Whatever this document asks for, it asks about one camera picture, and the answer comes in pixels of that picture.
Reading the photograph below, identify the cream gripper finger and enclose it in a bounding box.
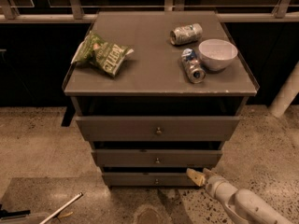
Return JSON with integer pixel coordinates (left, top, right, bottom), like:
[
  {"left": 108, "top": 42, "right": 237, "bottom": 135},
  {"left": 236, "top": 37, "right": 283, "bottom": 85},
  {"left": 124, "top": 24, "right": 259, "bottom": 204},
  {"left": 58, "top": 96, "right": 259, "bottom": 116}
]
[
  {"left": 186, "top": 168, "right": 206, "bottom": 187},
  {"left": 203, "top": 168, "right": 216, "bottom": 178}
]

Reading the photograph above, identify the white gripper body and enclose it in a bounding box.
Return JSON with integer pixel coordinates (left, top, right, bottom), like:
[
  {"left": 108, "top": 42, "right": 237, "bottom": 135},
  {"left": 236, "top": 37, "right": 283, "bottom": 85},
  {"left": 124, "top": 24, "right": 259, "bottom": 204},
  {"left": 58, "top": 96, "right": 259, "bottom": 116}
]
[{"left": 205, "top": 175, "right": 237, "bottom": 208}]

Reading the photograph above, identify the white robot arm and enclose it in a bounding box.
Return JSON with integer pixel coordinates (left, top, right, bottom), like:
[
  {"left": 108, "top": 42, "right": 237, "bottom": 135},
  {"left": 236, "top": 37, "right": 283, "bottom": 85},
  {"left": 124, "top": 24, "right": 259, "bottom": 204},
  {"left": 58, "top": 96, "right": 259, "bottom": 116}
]
[{"left": 186, "top": 168, "right": 293, "bottom": 224}]

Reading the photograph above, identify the grey bottom drawer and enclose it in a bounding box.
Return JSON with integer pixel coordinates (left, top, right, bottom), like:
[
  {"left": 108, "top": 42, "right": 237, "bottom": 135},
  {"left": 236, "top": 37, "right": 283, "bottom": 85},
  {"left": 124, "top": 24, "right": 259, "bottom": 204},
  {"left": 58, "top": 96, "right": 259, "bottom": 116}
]
[{"left": 102, "top": 173, "right": 194, "bottom": 187}]

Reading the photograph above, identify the grey wooden drawer cabinet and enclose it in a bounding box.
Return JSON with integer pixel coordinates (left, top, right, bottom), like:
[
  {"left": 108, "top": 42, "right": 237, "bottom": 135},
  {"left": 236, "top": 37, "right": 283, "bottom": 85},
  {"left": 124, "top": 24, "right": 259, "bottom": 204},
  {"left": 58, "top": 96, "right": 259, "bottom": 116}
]
[{"left": 64, "top": 11, "right": 259, "bottom": 174}]

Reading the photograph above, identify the grey top drawer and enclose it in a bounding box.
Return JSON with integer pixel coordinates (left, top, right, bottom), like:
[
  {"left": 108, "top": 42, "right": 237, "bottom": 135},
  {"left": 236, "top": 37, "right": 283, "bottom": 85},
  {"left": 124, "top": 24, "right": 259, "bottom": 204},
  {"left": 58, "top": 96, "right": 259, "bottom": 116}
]
[{"left": 76, "top": 116, "right": 239, "bottom": 142}]

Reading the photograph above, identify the crushed blue silver can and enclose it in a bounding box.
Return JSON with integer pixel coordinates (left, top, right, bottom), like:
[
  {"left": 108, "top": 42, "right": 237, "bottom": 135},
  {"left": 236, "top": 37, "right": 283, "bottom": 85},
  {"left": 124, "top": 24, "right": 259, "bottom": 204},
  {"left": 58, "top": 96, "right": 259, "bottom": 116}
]
[{"left": 181, "top": 49, "right": 206, "bottom": 84}]

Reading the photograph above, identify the white pillar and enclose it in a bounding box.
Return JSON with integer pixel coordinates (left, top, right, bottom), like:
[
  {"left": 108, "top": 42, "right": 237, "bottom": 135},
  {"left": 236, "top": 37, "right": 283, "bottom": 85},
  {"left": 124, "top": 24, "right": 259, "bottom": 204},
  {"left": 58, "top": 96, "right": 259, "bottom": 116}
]
[{"left": 269, "top": 62, "right": 299, "bottom": 118}]

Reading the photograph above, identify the white rod on floor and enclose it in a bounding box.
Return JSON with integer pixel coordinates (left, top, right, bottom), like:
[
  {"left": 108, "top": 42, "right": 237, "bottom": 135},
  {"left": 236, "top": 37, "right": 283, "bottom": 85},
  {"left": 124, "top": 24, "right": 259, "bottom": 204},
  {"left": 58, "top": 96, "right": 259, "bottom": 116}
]
[{"left": 39, "top": 192, "right": 84, "bottom": 224}]

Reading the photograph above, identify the white bowl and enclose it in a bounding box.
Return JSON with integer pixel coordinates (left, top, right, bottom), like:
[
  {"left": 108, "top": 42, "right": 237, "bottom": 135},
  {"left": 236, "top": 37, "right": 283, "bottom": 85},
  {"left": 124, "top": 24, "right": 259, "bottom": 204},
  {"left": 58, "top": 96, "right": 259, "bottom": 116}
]
[{"left": 198, "top": 39, "right": 238, "bottom": 71}]

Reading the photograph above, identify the crushed silver green can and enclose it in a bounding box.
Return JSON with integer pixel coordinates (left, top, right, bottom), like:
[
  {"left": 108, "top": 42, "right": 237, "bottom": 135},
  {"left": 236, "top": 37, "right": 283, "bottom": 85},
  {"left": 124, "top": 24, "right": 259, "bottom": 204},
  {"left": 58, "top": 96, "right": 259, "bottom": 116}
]
[{"left": 170, "top": 23, "right": 203, "bottom": 46}]

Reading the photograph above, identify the green Kettle chip bag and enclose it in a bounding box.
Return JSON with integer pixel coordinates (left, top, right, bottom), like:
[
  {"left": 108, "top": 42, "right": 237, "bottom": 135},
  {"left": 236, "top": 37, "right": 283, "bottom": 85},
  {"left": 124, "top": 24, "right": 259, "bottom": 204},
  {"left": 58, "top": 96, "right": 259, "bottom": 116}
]
[{"left": 72, "top": 31, "right": 134, "bottom": 77}]

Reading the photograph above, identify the black tool on floor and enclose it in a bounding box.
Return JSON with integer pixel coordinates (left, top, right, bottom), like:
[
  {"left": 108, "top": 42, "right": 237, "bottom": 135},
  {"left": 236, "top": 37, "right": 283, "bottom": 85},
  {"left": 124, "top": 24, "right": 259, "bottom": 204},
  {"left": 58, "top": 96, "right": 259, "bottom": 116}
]
[{"left": 0, "top": 204, "right": 31, "bottom": 219}]

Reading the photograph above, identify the metal window railing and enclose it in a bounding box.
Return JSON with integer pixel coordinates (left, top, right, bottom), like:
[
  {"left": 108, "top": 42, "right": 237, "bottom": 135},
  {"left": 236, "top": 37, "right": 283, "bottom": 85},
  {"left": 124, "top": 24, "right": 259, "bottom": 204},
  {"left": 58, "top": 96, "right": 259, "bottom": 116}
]
[{"left": 0, "top": 0, "right": 299, "bottom": 23}]

